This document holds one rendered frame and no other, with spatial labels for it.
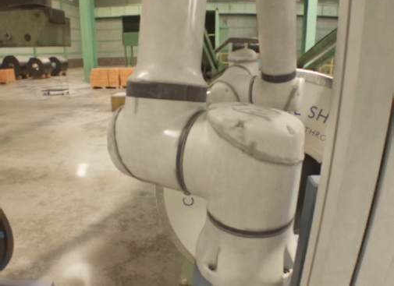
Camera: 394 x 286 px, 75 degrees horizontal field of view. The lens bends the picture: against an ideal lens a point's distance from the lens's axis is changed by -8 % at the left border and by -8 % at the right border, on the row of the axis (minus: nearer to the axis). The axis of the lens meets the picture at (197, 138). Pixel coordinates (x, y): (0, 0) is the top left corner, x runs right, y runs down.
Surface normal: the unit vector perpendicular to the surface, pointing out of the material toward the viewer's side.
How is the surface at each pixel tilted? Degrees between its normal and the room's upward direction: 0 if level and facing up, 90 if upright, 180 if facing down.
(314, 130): 90
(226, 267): 68
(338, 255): 90
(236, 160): 89
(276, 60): 111
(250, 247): 88
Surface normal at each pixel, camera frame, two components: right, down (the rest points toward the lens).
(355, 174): -0.10, 0.29
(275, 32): -0.36, 0.60
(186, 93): 0.53, 0.18
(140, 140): -0.47, 0.09
